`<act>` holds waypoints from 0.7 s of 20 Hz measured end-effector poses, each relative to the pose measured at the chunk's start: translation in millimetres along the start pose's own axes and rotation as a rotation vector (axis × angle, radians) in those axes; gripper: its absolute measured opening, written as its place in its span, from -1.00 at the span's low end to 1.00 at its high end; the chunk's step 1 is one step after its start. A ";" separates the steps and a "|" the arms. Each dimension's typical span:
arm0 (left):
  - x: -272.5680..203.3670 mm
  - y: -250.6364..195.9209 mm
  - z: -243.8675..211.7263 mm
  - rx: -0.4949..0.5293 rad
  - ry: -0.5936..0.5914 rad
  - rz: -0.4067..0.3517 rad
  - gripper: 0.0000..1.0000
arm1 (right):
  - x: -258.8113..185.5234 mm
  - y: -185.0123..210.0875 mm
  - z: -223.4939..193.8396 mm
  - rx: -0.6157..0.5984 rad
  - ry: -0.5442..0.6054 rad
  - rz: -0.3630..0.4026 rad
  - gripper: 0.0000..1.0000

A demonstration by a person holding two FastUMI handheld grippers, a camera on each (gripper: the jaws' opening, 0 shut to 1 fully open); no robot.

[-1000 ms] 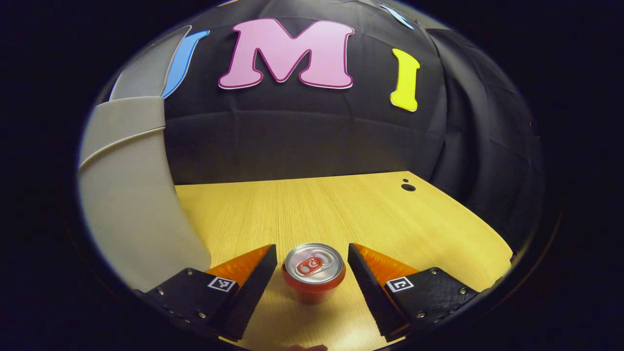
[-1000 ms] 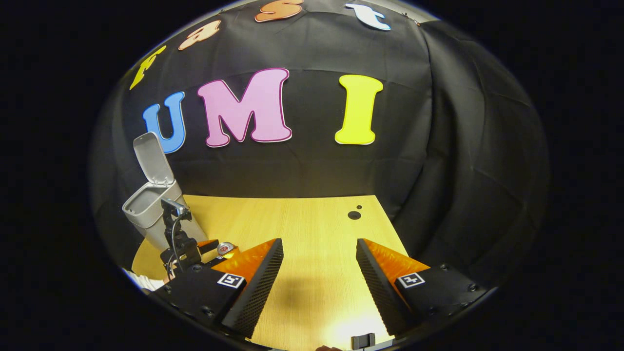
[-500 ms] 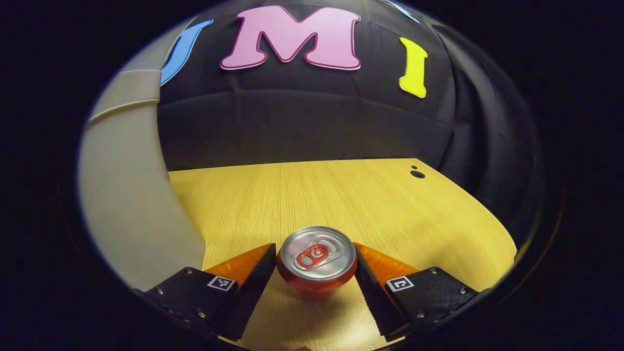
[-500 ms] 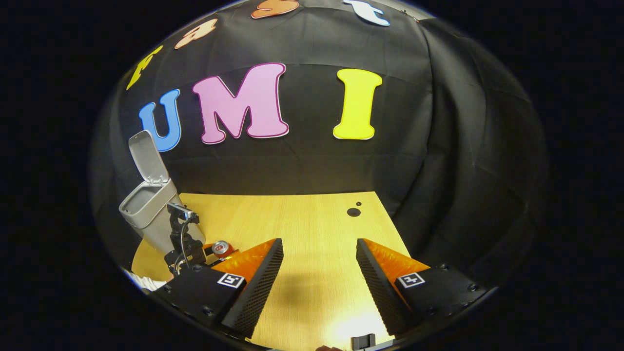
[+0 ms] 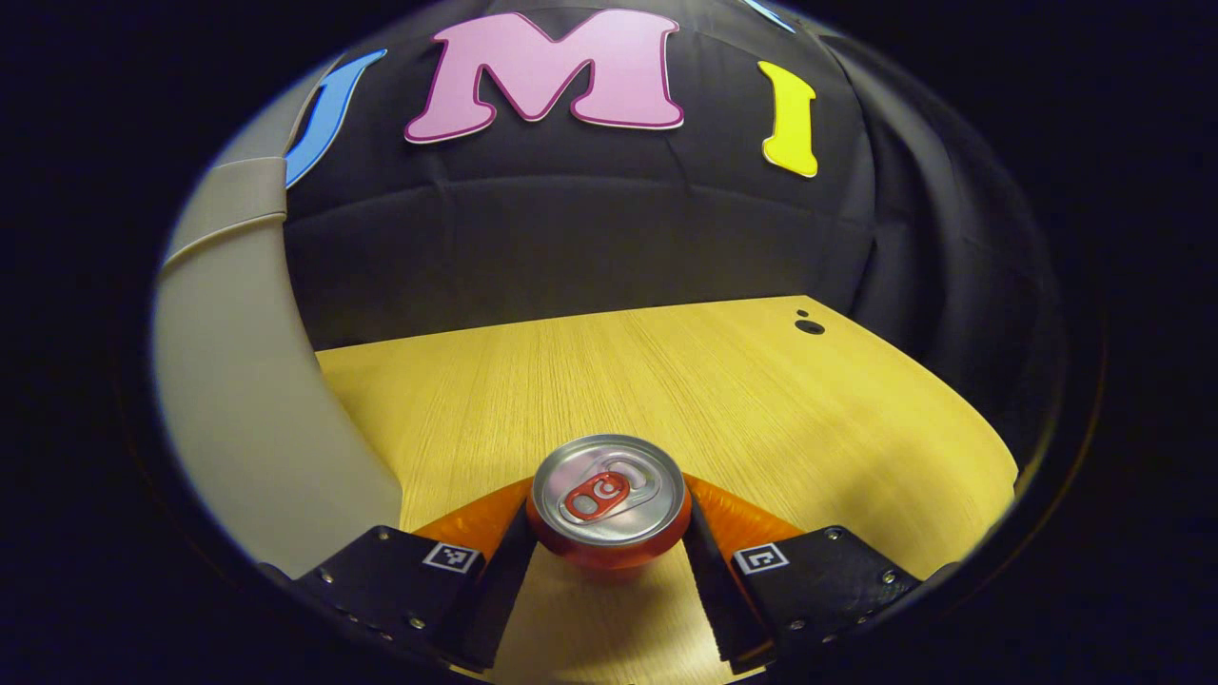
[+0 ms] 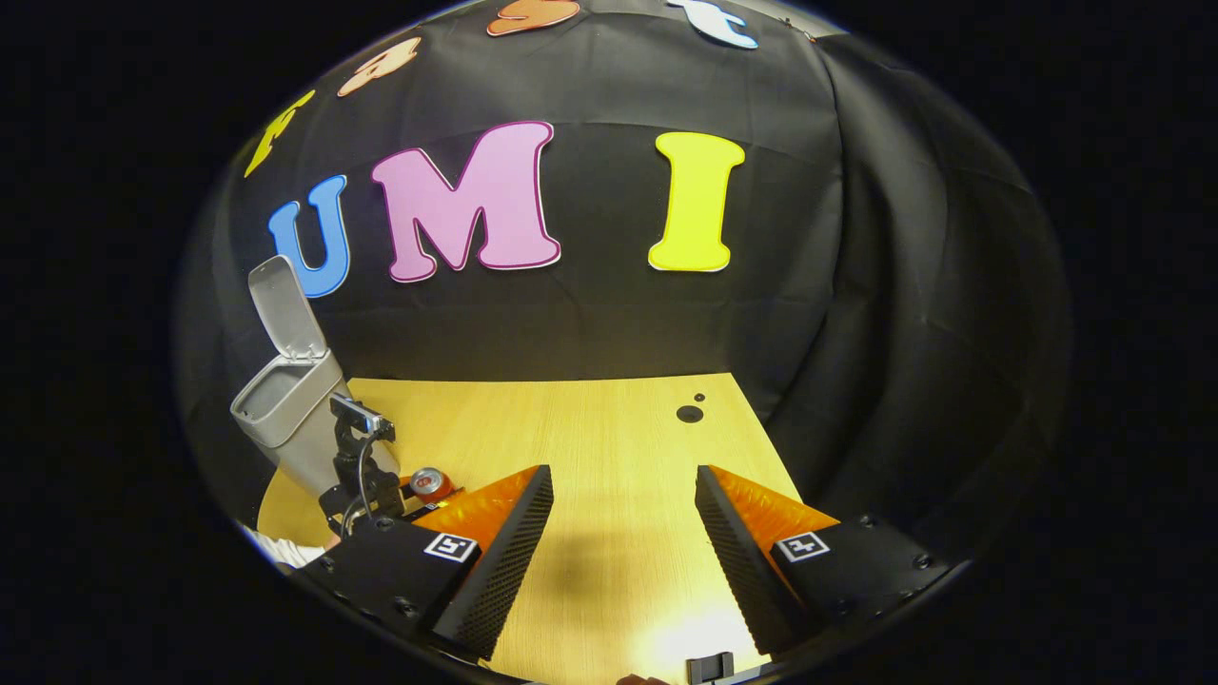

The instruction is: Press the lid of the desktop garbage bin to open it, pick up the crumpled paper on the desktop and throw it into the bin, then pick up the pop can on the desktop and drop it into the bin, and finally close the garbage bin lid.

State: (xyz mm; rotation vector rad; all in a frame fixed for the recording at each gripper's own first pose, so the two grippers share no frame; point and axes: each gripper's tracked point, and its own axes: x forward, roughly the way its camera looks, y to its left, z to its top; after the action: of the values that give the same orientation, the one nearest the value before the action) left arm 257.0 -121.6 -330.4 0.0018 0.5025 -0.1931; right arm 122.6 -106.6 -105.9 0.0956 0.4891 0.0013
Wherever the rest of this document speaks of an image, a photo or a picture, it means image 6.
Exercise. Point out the white desktop garbage bin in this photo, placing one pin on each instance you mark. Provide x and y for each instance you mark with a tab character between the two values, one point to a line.
285	400

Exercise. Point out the wooden desktop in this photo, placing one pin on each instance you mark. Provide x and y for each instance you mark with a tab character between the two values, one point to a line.
590	438

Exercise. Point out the black round desk grommet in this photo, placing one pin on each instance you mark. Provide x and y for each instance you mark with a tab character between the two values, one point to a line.
690	414

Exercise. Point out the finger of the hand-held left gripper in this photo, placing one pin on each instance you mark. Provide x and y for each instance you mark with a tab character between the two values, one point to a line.
414	511

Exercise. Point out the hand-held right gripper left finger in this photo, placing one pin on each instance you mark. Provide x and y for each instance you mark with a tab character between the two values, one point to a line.
500	571

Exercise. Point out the red pop can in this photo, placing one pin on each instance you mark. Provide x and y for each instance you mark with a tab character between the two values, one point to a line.
430	483

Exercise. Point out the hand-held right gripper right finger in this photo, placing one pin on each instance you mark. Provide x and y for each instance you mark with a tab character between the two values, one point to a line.
742	571

